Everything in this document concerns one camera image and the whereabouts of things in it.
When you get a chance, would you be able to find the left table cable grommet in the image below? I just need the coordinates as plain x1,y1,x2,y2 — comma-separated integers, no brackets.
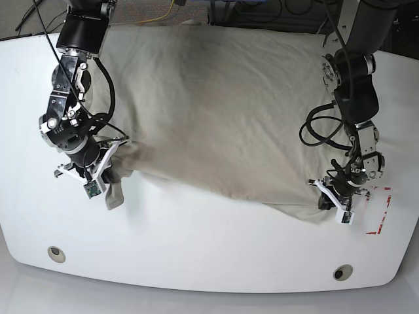
47,246,65,264

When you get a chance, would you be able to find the table cable grommet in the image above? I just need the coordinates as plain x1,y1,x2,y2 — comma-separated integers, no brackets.
333,264,354,281
47,246,65,264

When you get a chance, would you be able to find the red tape rectangle marking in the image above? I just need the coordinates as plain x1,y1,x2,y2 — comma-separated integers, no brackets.
363,186,393,236

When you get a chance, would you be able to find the beige t-shirt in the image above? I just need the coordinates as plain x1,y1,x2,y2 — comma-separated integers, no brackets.
100,25,346,224

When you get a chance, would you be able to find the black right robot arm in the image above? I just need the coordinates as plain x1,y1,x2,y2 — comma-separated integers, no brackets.
39,1,128,198

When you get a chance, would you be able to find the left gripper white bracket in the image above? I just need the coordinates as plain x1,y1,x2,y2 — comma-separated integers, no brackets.
308,176,370,211

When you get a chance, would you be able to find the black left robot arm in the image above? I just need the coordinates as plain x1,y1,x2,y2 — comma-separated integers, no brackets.
302,1,402,224

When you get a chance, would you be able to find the right table cable grommet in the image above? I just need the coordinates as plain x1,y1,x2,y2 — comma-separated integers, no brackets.
333,264,354,281

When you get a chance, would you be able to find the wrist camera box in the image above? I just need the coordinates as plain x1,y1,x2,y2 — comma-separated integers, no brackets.
335,209,354,225
83,181,102,199

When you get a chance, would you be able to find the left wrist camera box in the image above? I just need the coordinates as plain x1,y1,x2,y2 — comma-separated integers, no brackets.
335,209,354,225

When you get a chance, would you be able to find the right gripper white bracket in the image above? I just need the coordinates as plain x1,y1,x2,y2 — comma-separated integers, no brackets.
54,138,130,189

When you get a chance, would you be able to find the yellow cable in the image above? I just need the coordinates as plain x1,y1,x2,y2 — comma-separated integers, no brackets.
137,0,174,24

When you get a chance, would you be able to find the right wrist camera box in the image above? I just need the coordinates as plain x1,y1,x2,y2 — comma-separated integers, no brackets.
83,181,102,199

